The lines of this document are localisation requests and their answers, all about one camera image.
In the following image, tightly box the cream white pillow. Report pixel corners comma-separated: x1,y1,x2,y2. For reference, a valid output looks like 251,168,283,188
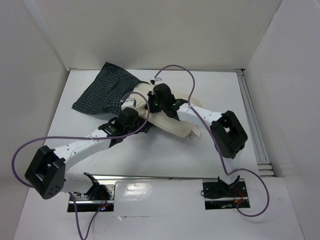
129,83,202,138

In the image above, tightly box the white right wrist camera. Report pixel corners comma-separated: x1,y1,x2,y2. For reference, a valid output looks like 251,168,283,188
150,77,164,86

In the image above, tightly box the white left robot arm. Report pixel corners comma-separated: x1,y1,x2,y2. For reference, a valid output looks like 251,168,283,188
24,107,145,200

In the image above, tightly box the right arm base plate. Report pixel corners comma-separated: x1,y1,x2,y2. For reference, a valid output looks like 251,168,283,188
200,179,251,210

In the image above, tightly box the aluminium frame rail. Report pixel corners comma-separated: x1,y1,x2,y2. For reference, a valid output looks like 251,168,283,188
37,68,276,183

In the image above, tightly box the dark plaid pillowcase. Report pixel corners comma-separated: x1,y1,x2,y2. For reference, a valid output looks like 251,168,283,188
71,61,153,135

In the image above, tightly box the white pillow tag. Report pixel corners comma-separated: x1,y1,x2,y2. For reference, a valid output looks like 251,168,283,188
188,126,202,140

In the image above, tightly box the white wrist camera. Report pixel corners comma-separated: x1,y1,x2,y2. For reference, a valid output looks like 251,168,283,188
121,98,137,110
150,77,164,86

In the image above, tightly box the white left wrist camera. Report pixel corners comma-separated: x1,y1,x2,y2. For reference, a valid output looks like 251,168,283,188
121,98,137,110

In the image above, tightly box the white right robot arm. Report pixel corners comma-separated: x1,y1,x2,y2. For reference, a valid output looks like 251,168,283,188
147,83,248,196

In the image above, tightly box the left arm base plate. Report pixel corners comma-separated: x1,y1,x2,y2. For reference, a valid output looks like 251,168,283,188
72,181,116,213

